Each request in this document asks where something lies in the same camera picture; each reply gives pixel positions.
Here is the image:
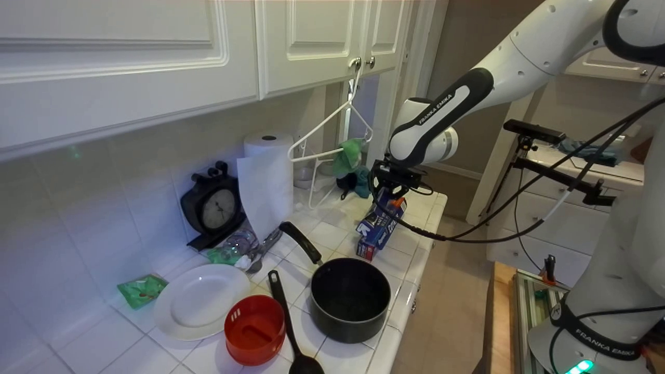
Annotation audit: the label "white paper towel roll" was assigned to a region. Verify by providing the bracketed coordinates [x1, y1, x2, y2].
[235, 134, 295, 241]

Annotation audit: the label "white wire hanger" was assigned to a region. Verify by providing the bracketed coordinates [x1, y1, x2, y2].
[286, 59, 376, 165]

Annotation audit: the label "black alarm clock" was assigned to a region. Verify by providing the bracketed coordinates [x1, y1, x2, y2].
[179, 161, 245, 254]

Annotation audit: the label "red measuring cup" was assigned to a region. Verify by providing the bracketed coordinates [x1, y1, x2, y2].
[222, 294, 286, 367]

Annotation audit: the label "black camera stand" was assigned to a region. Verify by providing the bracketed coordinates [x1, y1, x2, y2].
[504, 118, 620, 207]

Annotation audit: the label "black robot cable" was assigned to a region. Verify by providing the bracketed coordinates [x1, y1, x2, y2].
[373, 95, 665, 246]

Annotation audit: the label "green cloth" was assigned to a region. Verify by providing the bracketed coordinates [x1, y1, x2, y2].
[330, 137, 368, 179]

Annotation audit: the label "white dish rack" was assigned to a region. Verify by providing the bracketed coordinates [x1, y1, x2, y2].
[303, 152, 350, 210]

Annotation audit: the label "black cooking pot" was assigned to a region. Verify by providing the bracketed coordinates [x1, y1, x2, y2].
[276, 220, 392, 346]

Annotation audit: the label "shiny silver wrapper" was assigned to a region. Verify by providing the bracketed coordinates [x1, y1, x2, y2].
[220, 226, 281, 276]

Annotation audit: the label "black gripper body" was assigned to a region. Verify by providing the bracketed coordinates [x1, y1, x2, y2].
[373, 161, 424, 195]

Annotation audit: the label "blue Cut-Rite wax paper box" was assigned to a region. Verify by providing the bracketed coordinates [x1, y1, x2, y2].
[355, 195, 412, 265]

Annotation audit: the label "white plate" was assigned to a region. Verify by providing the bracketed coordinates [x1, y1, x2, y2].
[154, 265, 253, 340]

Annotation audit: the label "dark blue dotted foil box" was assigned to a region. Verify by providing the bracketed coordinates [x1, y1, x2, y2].
[354, 206, 396, 249]

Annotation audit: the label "black spatula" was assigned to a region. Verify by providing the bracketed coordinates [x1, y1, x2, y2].
[267, 268, 327, 374]

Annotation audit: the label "wooden board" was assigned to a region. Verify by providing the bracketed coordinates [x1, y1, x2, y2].
[485, 262, 520, 374]

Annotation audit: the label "white upper cabinets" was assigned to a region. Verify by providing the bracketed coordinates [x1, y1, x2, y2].
[0, 0, 423, 163]

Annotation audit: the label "green packet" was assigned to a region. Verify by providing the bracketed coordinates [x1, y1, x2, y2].
[115, 272, 171, 310]

